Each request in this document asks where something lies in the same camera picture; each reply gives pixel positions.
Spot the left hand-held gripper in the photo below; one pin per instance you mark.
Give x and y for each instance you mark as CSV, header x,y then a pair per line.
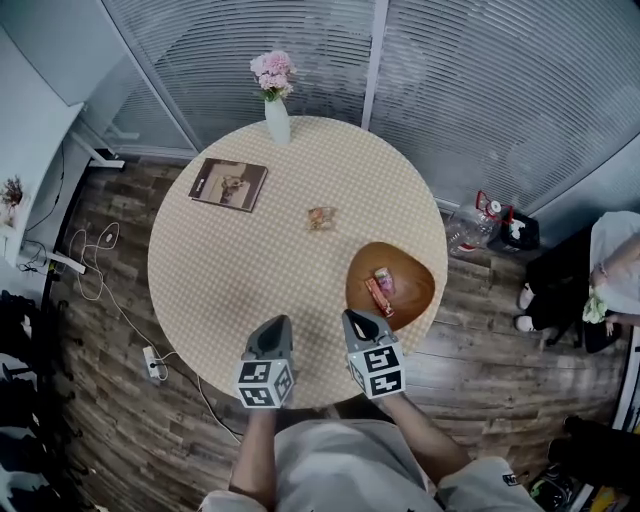
x,y
262,382

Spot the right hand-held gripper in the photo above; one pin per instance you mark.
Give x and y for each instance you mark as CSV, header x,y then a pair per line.
x,y
377,370

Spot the long red snack bar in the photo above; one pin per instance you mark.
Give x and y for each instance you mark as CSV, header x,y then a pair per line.
x,y
377,296

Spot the pink candy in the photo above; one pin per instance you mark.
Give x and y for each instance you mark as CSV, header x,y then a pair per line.
x,y
386,281

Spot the brown wooden bowl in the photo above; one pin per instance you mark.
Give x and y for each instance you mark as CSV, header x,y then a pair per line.
x,y
412,295

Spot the orange snack packet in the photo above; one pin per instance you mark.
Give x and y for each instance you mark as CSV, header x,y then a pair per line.
x,y
321,218

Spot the person's right forearm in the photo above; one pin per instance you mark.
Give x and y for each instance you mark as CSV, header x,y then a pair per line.
x,y
420,435

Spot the person's left forearm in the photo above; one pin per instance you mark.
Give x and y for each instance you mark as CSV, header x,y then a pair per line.
x,y
252,455

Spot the round table with checkered cloth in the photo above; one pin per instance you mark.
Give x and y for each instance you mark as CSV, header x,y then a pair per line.
x,y
250,280

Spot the person's white clothing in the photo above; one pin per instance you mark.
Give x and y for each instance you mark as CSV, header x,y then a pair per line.
x,y
345,470

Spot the brown book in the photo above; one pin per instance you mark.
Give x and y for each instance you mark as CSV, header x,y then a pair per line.
x,y
227,185

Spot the small black bag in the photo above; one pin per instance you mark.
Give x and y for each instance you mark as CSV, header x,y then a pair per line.
x,y
522,235

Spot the white vase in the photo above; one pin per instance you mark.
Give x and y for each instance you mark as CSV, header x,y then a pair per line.
x,y
277,122

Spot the white flower bunch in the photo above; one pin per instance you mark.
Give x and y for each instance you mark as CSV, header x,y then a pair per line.
x,y
595,309

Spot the black office chair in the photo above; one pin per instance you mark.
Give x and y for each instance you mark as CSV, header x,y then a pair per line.
x,y
25,450
20,325

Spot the black metal shelf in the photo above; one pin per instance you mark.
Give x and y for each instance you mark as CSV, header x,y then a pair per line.
x,y
631,390

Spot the pink flower bunch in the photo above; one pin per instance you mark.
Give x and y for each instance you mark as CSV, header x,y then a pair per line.
x,y
274,70

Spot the white desk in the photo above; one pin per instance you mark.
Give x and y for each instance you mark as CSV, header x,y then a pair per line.
x,y
45,165

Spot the small reddish dried plant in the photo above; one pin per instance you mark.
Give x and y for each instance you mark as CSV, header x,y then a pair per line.
x,y
12,190

